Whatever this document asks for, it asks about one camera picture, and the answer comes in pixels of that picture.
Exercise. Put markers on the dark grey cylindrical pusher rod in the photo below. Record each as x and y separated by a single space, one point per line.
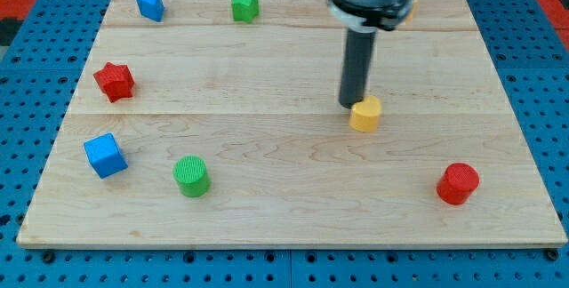
355 67

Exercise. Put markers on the yellow heart block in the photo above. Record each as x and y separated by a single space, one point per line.
365 114

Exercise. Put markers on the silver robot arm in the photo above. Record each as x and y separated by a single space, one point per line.
363 19

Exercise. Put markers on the yellow block behind arm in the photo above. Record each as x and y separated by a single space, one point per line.
412 11

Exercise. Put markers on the green star block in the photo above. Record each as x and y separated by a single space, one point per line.
245 10

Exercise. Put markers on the red cylinder block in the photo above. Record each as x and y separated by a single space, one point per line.
458 183

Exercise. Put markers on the light wooden board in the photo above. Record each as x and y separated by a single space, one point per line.
258 103

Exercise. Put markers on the green cylinder block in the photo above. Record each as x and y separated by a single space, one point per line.
191 176

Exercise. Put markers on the blue triangle block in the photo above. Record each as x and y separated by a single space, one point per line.
151 9

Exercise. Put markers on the red star block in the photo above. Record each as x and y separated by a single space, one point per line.
115 81

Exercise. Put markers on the blue cube block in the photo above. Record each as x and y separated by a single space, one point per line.
104 155

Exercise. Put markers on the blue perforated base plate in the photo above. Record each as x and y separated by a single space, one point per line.
38 77

